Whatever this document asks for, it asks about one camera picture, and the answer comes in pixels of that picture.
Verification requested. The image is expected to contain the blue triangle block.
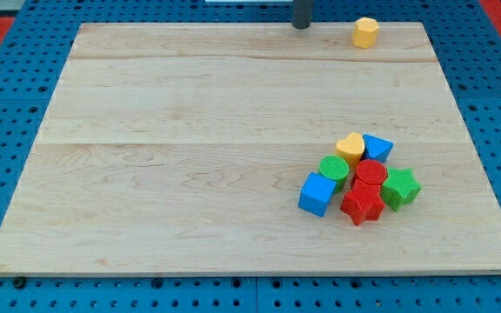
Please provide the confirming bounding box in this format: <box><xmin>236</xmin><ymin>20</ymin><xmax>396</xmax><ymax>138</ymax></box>
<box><xmin>363</xmin><ymin>134</ymin><xmax>394</xmax><ymax>163</ymax></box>

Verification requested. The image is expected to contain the blue cube block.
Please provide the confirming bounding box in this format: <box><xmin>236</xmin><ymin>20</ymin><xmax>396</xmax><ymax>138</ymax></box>
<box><xmin>297</xmin><ymin>172</ymin><xmax>337</xmax><ymax>217</ymax></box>

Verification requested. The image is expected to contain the light wooden board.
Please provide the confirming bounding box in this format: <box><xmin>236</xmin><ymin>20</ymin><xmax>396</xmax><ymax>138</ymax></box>
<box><xmin>0</xmin><ymin>23</ymin><xmax>501</xmax><ymax>277</ymax></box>

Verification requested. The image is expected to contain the green cylinder block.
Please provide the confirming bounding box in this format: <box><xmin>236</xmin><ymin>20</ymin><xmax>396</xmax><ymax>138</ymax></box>
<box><xmin>318</xmin><ymin>155</ymin><xmax>350</xmax><ymax>194</ymax></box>

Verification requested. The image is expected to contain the yellow heart block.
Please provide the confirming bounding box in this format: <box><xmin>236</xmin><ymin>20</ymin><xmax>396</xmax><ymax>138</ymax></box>
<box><xmin>334</xmin><ymin>132</ymin><xmax>365</xmax><ymax>170</ymax></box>

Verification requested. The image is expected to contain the red cylinder block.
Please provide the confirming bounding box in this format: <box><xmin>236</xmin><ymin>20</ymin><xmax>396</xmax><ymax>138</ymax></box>
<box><xmin>351</xmin><ymin>159</ymin><xmax>388</xmax><ymax>187</ymax></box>

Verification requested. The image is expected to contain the red star block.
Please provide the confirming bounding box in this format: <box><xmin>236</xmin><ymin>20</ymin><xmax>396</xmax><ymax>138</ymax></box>
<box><xmin>340</xmin><ymin>180</ymin><xmax>385</xmax><ymax>226</ymax></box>

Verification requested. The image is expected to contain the green star block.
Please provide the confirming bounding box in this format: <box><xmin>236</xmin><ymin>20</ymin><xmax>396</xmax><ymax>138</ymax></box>
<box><xmin>380</xmin><ymin>167</ymin><xmax>422</xmax><ymax>212</ymax></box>

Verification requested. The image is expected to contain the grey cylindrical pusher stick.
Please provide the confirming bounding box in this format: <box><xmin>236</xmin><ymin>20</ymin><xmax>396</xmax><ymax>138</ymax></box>
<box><xmin>291</xmin><ymin>0</ymin><xmax>313</xmax><ymax>30</ymax></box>

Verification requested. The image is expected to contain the yellow hexagon block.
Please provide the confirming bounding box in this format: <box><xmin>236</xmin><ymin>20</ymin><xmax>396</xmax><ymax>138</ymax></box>
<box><xmin>351</xmin><ymin>17</ymin><xmax>380</xmax><ymax>49</ymax></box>

